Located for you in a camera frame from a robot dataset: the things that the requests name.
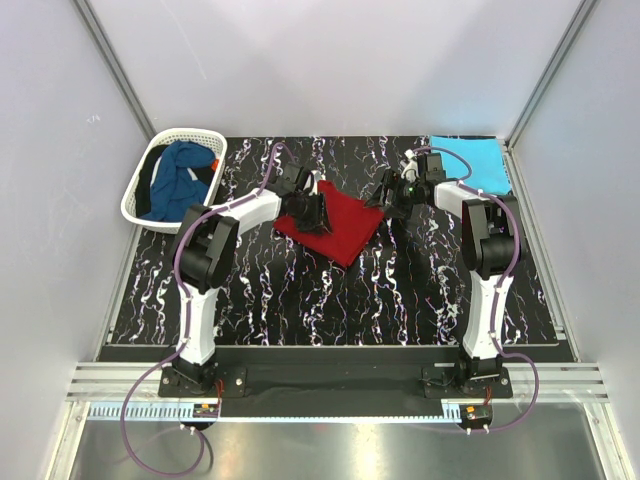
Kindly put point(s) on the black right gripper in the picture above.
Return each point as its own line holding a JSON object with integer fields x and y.
{"x": 391, "y": 193}

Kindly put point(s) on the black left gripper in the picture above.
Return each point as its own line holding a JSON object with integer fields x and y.
{"x": 314, "y": 211}

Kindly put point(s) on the red t shirt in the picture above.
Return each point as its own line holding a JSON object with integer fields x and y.
{"x": 352, "y": 226}

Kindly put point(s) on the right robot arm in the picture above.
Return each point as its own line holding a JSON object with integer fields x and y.
{"x": 492, "y": 243}

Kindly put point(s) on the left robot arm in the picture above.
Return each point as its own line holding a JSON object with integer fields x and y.
{"x": 204, "y": 247}

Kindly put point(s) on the white perforated laundry basket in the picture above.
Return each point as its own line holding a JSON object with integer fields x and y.
{"x": 210, "y": 139}

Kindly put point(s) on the folded cyan t shirt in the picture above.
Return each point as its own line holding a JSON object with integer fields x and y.
{"x": 485, "y": 158}

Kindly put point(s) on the blue t shirt in basket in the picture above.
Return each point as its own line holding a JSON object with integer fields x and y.
{"x": 181, "y": 178}

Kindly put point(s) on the black garment in basket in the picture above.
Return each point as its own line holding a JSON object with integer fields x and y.
{"x": 143, "y": 188}

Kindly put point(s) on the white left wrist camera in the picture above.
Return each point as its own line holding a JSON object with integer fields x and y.
{"x": 312, "y": 183}

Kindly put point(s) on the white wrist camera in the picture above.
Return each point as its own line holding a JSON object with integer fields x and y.
{"x": 409, "y": 166}
{"x": 312, "y": 183}

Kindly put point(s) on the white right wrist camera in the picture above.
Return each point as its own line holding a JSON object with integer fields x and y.
{"x": 409, "y": 166}

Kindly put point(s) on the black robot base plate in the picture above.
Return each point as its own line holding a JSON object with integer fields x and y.
{"x": 434, "y": 372}

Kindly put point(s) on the aluminium rail with connectors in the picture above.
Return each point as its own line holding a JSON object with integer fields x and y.
{"x": 477, "y": 416}

